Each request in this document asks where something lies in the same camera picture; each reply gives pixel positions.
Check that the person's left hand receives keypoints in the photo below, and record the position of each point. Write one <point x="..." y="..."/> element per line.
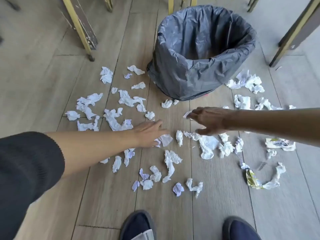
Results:
<point x="146" y="133"/>

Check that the person's right hand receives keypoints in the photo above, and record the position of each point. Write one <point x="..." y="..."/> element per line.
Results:
<point x="212" y="119"/>

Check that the person's right thumb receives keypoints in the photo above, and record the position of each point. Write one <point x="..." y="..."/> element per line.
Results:
<point x="203" y="131"/>

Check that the person's left fingers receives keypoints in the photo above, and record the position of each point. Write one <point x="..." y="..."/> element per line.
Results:
<point x="157" y="123"/>

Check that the small white tissue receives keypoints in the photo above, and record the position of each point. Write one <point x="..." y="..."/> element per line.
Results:
<point x="187" y="114"/>

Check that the person's right forearm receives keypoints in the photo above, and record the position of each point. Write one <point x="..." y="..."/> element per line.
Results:
<point x="272" y="124"/>

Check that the person's left forearm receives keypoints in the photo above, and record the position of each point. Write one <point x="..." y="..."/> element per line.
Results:
<point x="95" y="147"/>

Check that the scattered crumpled white tissues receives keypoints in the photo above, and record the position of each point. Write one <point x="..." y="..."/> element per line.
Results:
<point x="171" y="159"/>

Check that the crumpled lilac paper piece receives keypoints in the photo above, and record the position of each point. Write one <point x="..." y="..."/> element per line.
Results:
<point x="143" y="175"/>
<point x="135" y="185"/>
<point x="178" y="189"/>
<point x="127" y="75"/>

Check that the yellow green crumpled wrapper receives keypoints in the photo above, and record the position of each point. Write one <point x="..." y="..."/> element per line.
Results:
<point x="252" y="181"/>

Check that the grey plastic bin liner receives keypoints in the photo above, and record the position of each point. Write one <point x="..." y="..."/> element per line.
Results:
<point x="197" y="59"/>

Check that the white yellow printed wrapper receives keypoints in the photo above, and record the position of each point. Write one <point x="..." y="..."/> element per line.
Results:
<point x="280" y="144"/>

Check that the person's dark blue left shoe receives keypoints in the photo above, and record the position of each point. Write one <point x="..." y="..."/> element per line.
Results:
<point x="137" y="223"/>

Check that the person's dark blue shoe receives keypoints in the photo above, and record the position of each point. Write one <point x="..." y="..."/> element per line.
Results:
<point x="137" y="223"/>
<point x="241" y="229"/>

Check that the person's dark blue right shoe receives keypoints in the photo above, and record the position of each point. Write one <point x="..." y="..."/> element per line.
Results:
<point x="241" y="229"/>

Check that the white grey cloth piece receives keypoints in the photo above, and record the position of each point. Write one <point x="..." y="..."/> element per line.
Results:
<point x="143" y="235"/>

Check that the yellow metal furniture legs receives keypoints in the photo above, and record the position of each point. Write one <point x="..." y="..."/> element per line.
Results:
<point x="170" y="4"/>

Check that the gold table leg dark panel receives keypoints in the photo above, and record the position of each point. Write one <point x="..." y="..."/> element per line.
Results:
<point x="80" y="24"/>

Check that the gold metal furniture leg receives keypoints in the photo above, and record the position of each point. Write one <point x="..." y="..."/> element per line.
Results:
<point x="108" y="2"/>
<point x="252" y="2"/>

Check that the dark brown table leg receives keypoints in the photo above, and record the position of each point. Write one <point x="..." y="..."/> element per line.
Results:
<point x="295" y="32"/>

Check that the black knit sleeve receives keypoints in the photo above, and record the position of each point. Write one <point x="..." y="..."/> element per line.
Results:
<point x="25" y="177"/>

